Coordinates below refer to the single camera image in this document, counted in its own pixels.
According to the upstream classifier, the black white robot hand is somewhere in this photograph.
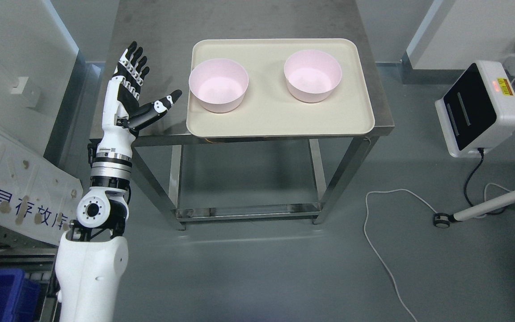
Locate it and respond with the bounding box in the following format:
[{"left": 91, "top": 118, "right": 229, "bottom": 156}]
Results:
[{"left": 101, "top": 41, "right": 182, "bottom": 136}]

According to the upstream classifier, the pink bowl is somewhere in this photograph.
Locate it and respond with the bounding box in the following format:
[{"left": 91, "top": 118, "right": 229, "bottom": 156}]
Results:
[
  {"left": 188, "top": 58, "right": 249, "bottom": 114},
  {"left": 283, "top": 49, "right": 342, "bottom": 103}
]

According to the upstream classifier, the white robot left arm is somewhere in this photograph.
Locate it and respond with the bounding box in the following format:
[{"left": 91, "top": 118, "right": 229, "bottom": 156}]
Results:
[{"left": 55, "top": 127, "right": 134, "bottom": 322}]

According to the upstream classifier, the steel shelf rack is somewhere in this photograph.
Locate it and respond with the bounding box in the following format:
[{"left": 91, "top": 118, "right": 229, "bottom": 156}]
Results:
[{"left": 0, "top": 225, "right": 61, "bottom": 322}]

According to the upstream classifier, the stainless steel table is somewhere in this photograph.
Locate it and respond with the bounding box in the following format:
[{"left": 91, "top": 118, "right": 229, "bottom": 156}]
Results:
[{"left": 106, "top": 0, "right": 395, "bottom": 230}]

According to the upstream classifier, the white sign board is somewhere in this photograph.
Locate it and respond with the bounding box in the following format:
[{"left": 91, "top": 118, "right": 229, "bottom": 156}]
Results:
[{"left": 0, "top": 128, "right": 83, "bottom": 245}]

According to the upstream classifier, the cream plastic tray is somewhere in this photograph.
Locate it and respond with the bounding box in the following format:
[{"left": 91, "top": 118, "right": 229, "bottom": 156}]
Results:
[{"left": 186, "top": 38, "right": 375, "bottom": 139}]

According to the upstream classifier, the blue plastic bin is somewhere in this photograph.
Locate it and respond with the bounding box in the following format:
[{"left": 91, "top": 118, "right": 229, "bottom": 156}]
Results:
[{"left": 0, "top": 268, "right": 40, "bottom": 322}]

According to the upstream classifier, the white stand leg with caster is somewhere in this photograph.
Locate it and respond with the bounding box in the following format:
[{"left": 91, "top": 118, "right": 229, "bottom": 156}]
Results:
[{"left": 433, "top": 191, "right": 515, "bottom": 229}]

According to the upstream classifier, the white black device box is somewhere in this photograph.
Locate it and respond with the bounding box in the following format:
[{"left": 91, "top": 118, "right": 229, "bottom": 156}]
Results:
[{"left": 435, "top": 60, "right": 515, "bottom": 158}]

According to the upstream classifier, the white wall socket box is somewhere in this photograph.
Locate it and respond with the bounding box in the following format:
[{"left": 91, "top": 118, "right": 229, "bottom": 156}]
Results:
[{"left": 10, "top": 76, "right": 41, "bottom": 109}]

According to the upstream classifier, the white floor cable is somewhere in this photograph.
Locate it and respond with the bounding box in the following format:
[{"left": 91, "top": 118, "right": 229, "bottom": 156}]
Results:
[{"left": 363, "top": 182, "right": 513, "bottom": 322}]

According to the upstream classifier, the black power cable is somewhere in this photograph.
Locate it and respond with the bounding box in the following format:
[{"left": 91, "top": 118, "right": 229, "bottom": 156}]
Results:
[{"left": 464, "top": 148, "right": 506, "bottom": 215}]

